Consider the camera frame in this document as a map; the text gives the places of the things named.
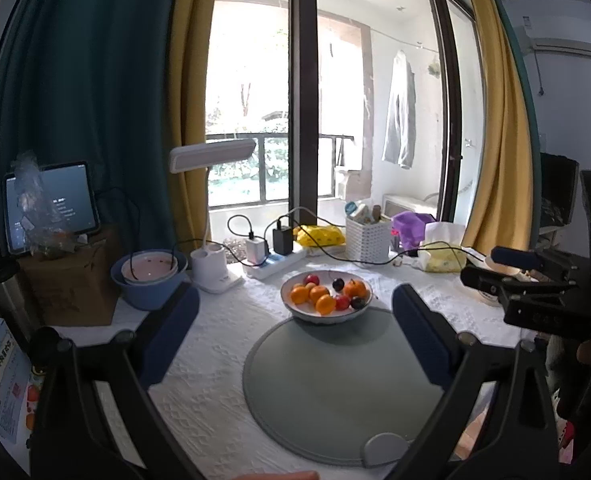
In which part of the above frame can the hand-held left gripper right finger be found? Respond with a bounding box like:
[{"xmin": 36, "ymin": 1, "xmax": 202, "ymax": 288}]
[{"xmin": 385, "ymin": 284, "xmax": 561, "ymax": 480}]

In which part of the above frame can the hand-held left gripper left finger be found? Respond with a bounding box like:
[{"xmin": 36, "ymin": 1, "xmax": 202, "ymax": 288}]
[{"xmin": 28, "ymin": 282, "xmax": 206, "ymax": 480}]

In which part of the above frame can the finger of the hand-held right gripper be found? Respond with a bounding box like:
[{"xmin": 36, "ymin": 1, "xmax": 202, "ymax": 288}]
[
  {"xmin": 460, "ymin": 266, "xmax": 577, "ymax": 302},
  {"xmin": 491, "ymin": 246, "xmax": 582, "ymax": 282}
]

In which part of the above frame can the white shallow bowl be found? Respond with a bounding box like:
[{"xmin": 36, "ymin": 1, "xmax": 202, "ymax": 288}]
[{"xmin": 280, "ymin": 270, "xmax": 375, "ymax": 324}]

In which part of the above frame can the person's left hand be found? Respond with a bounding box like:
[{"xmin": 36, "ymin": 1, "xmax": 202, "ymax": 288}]
[{"xmin": 235, "ymin": 470, "xmax": 321, "ymax": 480}]

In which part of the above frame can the white paper cup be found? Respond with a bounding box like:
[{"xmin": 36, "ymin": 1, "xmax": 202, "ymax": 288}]
[{"xmin": 477, "ymin": 255, "xmax": 526, "ymax": 307}]

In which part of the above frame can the blue plastic basin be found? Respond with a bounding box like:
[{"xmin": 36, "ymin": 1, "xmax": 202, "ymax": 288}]
[{"xmin": 110, "ymin": 250, "xmax": 189, "ymax": 311}]

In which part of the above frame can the yellow tissue pack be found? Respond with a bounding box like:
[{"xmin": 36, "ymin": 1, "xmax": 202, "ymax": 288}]
[{"xmin": 418, "ymin": 221, "xmax": 469, "ymax": 274}]

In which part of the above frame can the light blue bowl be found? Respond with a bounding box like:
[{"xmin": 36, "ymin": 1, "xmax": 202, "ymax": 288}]
[{"xmin": 118, "ymin": 252, "xmax": 187, "ymax": 287}]

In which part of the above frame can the pink bowl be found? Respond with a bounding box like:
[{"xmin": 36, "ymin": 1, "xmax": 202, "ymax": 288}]
[{"xmin": 122, "ymin": 254, "xmax": 178, "ymax": 283}]

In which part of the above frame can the white desk lamp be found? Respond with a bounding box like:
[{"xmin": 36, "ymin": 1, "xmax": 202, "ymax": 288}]
[{"xmin": 169, "ymin": 139, "xmax": 257, "ymax": 295}]

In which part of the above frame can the dark monitor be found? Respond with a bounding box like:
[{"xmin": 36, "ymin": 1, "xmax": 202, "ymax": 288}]
[{"xmin": 540, "ymin": 152, "xmax": 580, "ymax": 229}]

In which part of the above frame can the purple cloth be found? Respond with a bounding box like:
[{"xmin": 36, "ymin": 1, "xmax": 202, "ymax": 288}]
[{"xmin": 391, "ymin": 211, "xmax": 437, "ymax": 252}]

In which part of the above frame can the grey-green round mat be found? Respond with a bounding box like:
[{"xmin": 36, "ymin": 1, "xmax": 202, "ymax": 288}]
[{"xmin": 242, "ymin": 306, "xmax": 446, "ymax": 469}]

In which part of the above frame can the white perforated basket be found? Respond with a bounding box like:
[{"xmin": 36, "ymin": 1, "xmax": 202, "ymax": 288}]
[{"xmin": 345, "ymin": 215, "xmax": 392, "ymax": 264}]

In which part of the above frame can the brown cardboard box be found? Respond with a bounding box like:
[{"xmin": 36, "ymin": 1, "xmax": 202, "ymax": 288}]
[{"xmin": 18, "ymin": 226, "xmax": 122, "ymax": 329}]

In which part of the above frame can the white balcony appliance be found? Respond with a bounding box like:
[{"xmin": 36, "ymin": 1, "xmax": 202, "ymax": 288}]
[{"xmin": 383, "ymin": 193, "xmax": 441, "ymax": 219}]

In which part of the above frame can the grey charger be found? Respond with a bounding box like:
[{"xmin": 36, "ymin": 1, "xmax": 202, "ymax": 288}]
[{"xmin": 245, "ymin": 237, "xmax": 267, "ymax": 265}]

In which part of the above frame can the yellow curtain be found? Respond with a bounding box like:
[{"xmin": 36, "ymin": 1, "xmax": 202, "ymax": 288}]
[
  {"xmin": 168, "ymin": 0, "xmax": 224, "ymax": 256},
  {"xmin": 455, "ymin": 0, "xmax": 541, "ymax": 261}
]

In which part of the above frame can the white power strip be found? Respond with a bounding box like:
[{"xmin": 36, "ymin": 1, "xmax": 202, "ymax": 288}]
[{"xmin": 245, "ymin": 250, "xmax": 307, "ymax": 280}]

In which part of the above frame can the yellow plastic bag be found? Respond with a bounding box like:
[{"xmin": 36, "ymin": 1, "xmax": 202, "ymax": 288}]
[{"xmin": 294, "ymin": 225, "xmax": 347, "ymax": 249}]

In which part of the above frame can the black charger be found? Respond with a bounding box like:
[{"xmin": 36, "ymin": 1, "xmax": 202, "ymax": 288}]
[{"xmin": 272, "ymin": 226, "xmax": 295, "ymax": 256}]

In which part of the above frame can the dark metal flask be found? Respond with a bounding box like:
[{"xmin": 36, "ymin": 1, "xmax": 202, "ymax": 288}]
[{"xmin": 0, "ymin": 260, "xmax": 34, "ymax": 342}]

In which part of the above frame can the tablet with dark screen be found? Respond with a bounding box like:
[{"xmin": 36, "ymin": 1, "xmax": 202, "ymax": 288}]
[{"xmin": 2, "ymin": 161, "xmax": 101, "ymax": 256}]

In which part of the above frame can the white balcony box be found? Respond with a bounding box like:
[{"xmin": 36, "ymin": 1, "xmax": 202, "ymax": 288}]
[{"xmin": 334, "ymin": 167, "xmax": 364, "ymax": 200}]

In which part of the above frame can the clear plastic bag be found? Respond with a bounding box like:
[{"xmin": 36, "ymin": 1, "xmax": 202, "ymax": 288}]
[{"xmin": 12, "ymin": 152, "xmax": 89, "ymax": 262}]

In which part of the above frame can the blue printed carton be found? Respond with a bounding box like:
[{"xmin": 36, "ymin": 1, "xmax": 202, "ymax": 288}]
[{"xmin": 0, "ymin": 315, "xmax": 41, "ymax": 444}]

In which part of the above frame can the teal curtain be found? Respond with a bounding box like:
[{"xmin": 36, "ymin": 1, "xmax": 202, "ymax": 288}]
[
  {"xmin": 0, "ymin": 0, "xmax": 196, "ymax": 281},
  {"xmin": 485, "ymin": 0, "xmax": 542, "ymax": 161}
]

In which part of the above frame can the grey hanging garment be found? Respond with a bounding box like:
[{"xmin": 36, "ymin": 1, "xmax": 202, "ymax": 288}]
[{"xmin": 381, "ymin": 50, "xmax": 417, "ymax": 170}]

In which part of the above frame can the balcony railing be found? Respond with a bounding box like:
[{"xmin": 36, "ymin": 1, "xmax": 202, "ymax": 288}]
[{"xmin": 206, "ymin": 131, "xmax": 354, "ymax": 209}]

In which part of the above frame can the white air conditioner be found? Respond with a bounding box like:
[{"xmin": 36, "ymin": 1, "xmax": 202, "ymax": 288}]
[{"xmin": 520, "ymin": 29, "xmax": 591, "ymax": 62}]

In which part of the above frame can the long black cable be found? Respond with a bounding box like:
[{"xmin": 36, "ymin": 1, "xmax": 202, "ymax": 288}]
[{"xmin": 276, "ymin": 206, "xmax": 481, "ymax": 267}]

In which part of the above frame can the black looped charger cable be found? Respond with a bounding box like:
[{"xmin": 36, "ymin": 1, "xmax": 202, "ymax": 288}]
[{"xmin": 226, "ymin": 215, "xmax": 257, "ymax": 242}]

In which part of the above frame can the dark window frame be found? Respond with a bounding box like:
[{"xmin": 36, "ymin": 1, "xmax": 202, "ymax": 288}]
[{"xmin": 202, "ymin": 0, "xmax": 486, "ymax": 247}]

